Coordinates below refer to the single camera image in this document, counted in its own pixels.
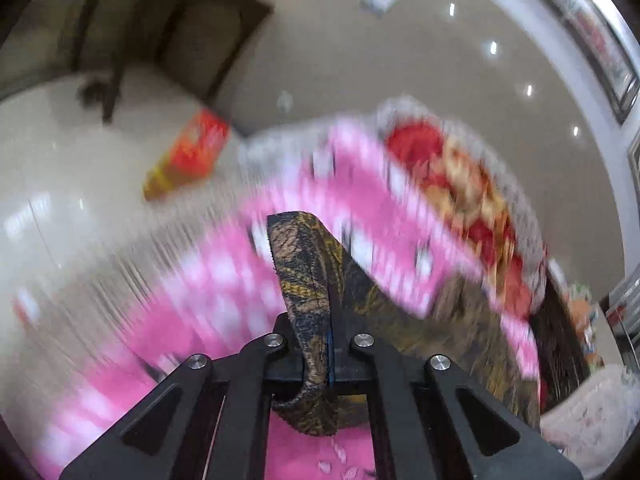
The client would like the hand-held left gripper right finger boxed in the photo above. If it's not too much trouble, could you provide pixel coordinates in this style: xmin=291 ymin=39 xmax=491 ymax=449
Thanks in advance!
xmin=327 ymin=317 xmax=585 ymax=480

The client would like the dark wooden table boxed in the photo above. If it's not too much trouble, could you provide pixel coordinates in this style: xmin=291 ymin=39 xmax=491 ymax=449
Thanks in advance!
xmin=60 ymin=0 xmax=277 ymax=126

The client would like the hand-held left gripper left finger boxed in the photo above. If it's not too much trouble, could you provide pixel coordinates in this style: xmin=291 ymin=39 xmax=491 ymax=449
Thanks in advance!
xmin=59 ymin=333 xmax=305 ymax=480

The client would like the white floral cloth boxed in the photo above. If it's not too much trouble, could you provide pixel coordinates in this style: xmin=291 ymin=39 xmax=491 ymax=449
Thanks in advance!
xmin=542 ymin=364 xmax=637 ymax=478

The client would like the dark wooden headboard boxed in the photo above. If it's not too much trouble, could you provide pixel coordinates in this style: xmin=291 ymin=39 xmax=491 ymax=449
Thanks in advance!
xmin=529 ymin=259 xmax=592 ymax=413

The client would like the brown yellow patterned garment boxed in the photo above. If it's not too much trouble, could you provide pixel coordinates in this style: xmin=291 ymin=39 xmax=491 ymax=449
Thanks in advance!
xmin=266 ymin=212 xmax=544 ymax=438

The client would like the red yellow floral quilt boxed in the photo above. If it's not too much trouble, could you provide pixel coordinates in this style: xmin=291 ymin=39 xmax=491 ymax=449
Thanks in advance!
xmin=384 ymin=119 xmax=547 ymax=322

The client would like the colourful clutter pile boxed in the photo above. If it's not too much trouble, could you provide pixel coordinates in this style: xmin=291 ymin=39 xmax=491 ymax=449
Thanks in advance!
xmin=564 ymin=284 xmax=607 ymax=372

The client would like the framed floral wall picture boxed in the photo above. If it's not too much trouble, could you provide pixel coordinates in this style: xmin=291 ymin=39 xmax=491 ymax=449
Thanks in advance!
xmin=504 ymin=0 xmax=640 ymax=126

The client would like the red orange cardboard box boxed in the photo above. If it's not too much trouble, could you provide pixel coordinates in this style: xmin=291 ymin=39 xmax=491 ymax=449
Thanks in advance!
xmin=142 ymin=107 xmax=232 ymax=202

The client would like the pink penguin print blanket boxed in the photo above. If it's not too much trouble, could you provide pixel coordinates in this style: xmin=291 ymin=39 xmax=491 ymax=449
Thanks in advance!
xmin=10 ymin=119 xmax=544 ymax=480

